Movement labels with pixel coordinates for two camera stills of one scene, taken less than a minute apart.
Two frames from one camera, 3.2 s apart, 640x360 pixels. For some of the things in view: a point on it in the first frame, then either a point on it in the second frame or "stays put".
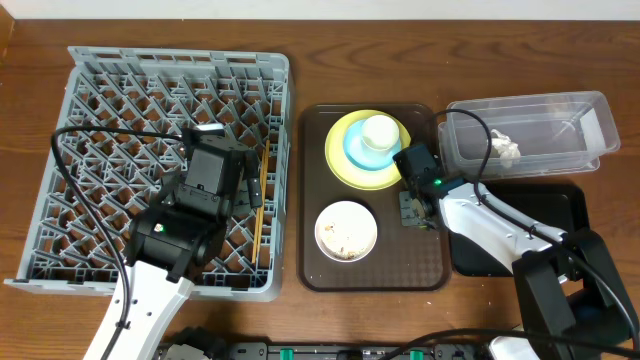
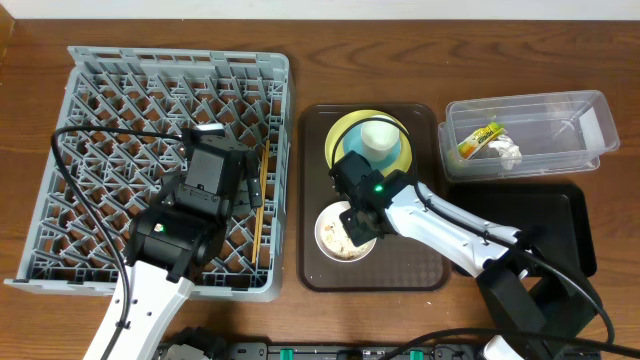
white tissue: [508, 150] stays put
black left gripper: [248, 171] stays put
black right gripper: [413, 209] to [358, 230]
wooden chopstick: [260, 212] stays put
